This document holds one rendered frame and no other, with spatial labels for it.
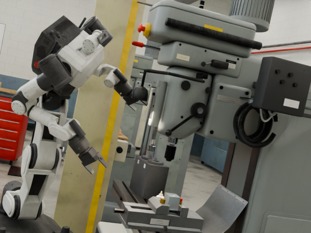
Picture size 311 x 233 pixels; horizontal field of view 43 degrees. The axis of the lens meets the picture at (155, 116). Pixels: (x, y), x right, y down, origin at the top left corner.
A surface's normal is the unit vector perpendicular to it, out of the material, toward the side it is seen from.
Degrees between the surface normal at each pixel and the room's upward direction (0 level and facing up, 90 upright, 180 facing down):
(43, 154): 78
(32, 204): 117
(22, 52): 90
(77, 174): 90
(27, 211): 104
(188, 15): 90
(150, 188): 90
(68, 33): 50
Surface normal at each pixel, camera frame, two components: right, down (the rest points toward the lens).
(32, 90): -0.34, 0.47
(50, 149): 0.57, -0.03
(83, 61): 0.55, -0.51
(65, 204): 0.26, 0.11
